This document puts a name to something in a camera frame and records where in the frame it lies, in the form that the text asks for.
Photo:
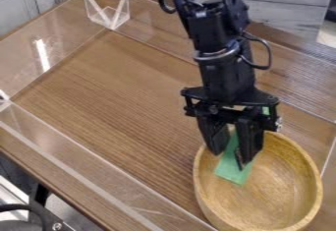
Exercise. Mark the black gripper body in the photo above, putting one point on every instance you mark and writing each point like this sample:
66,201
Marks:
228,97

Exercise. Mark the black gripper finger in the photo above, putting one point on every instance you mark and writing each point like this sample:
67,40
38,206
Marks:
250,141
215,133

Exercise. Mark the green rectangular block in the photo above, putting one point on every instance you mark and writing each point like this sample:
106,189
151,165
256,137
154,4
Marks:
227,168

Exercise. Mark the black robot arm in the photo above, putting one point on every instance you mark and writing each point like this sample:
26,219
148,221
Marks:
215,24

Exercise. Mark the brown wooden bowl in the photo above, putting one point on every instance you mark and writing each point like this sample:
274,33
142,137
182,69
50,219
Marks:
280,197

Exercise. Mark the clear acrylic corner bracket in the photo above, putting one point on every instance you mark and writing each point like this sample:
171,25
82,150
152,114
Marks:
108,17

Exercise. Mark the clear acrylic front wall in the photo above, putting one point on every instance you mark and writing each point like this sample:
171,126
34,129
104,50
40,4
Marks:
90,182

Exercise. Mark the black table leg bracket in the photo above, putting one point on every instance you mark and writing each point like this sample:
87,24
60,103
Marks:
51,222

